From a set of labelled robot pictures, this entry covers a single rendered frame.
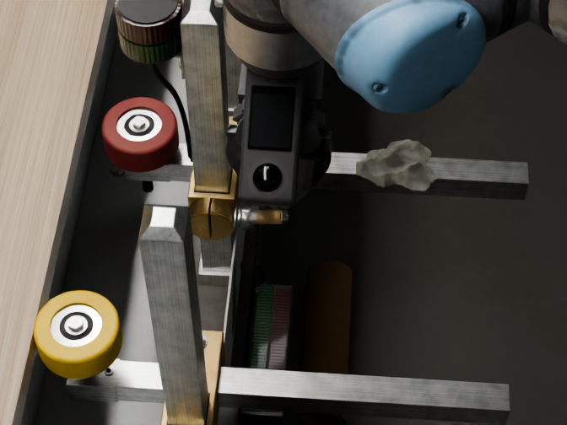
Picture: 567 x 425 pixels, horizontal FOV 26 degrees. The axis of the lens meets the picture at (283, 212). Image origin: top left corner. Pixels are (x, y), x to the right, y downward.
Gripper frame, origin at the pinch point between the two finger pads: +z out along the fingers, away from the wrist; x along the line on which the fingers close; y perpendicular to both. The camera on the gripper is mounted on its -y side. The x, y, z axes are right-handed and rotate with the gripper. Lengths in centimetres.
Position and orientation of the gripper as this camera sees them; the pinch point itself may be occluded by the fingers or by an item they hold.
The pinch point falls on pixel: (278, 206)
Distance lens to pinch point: 112.1
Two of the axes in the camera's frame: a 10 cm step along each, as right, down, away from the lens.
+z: 0.0, 5.9, 8.1
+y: 0.7, -8.0, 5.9
